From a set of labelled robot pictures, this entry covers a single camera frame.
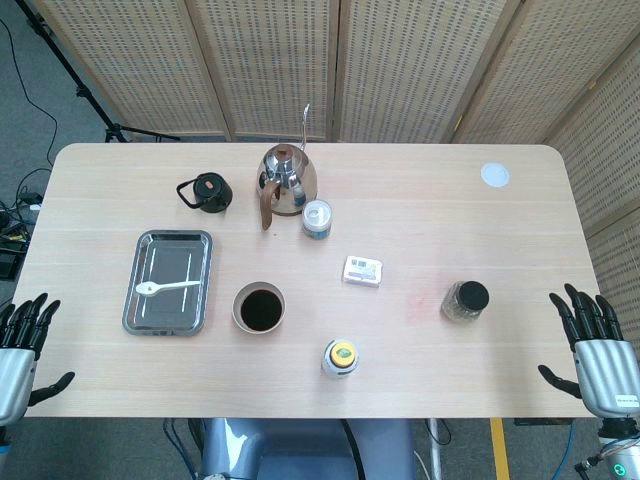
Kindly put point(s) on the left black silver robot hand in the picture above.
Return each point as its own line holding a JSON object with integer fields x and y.
{"x": 15, "y": 370}

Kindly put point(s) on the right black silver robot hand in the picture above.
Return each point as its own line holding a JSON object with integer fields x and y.
{"x": 607, "y": 370}

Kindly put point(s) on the white plastic spoon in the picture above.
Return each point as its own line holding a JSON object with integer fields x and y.
{"x": 170, "y": 286}

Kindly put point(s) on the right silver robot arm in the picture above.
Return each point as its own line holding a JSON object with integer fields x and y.
{"x": 620, "y": 450}

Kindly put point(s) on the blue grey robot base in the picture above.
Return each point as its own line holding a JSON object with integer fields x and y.
{"x": 300, "y": 450}

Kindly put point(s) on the white bowl with dark liquid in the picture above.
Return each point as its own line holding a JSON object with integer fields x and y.
{"x": 260, "y": 310}

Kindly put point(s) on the glass herb jar black lid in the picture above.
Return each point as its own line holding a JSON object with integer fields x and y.
{"x": 467, "y": 300}

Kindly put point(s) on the stainless steel rectangular tray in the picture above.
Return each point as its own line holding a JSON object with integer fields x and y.
{"x": 165, "y": 260}

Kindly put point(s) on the black tripod stand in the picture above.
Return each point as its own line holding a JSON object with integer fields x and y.
{"x": 112, "y": 131}

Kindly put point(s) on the small white printed box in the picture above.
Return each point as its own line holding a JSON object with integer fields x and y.
{"x": 363, "y": 272}

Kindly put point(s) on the small black teapot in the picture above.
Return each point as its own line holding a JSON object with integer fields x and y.
{"x": 212, "y": 192}

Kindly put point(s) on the tea bottle yellow cap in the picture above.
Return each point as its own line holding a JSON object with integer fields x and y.
{"x": 341, "y": 357}

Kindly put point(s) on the small clear jar white lid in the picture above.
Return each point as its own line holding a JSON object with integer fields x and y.
{"x": 317, "y": 220}

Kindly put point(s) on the woven bamboo folding screen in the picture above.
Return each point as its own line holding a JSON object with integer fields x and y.
{"x": 400, "y": 60}

